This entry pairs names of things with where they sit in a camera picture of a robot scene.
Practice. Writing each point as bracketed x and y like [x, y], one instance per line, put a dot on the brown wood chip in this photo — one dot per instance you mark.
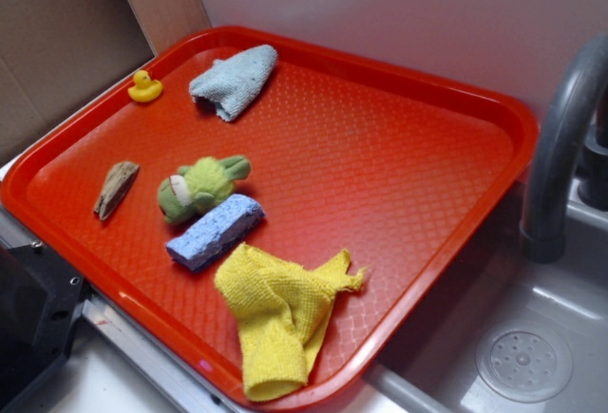
[117, 183]

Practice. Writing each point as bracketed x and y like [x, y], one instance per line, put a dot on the red plastic tray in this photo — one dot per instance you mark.
[395, 166]

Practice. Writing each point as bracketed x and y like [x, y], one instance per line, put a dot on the green plush frog toy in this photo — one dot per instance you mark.
[196, 189]

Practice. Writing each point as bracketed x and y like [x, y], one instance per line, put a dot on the blue sponge block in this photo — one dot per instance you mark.
[214, 234]

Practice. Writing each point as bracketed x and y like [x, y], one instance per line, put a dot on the yellow cloth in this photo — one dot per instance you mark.
[282, 312]

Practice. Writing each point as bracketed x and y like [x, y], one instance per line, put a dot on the light blue towel cloth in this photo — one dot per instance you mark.
[231, 85]

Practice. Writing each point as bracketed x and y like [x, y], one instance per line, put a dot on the yellow rubber duck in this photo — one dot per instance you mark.
[144, 88]

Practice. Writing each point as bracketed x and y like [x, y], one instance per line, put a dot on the grey faucet spout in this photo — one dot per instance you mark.
[573, 134]

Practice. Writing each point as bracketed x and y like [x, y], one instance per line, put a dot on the grey sink basin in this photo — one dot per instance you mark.
[429, 364]

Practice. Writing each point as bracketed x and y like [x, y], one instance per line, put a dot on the round sink drain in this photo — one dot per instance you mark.
[524, 362]

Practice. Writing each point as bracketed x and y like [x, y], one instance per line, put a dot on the brown cardboard panel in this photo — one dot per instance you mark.
[58, 55]

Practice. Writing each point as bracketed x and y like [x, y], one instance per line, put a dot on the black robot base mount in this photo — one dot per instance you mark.
[41, 301]

